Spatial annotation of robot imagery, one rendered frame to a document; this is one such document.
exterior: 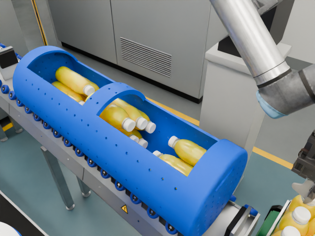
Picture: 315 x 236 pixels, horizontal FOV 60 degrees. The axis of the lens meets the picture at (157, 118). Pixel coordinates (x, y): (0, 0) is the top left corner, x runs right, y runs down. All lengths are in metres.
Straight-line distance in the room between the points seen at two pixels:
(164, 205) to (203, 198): 0.12
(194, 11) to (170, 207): 1.87
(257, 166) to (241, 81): 1.11
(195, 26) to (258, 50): 1.70
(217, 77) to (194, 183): 0.85
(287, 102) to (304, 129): 2.11
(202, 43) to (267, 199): 1.33
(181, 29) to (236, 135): 1.22
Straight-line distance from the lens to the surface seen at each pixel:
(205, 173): 0.66
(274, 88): 0.73
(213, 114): 1.56
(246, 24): 0.73
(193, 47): 2.48
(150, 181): 0.72
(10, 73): 1.67
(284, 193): 2.27
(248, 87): 1.38
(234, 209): 0.97
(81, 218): 2.04
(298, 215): 0.82
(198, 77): 2.59
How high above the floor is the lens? 1.75
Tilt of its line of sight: 42 degrees down
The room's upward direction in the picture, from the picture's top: straight up
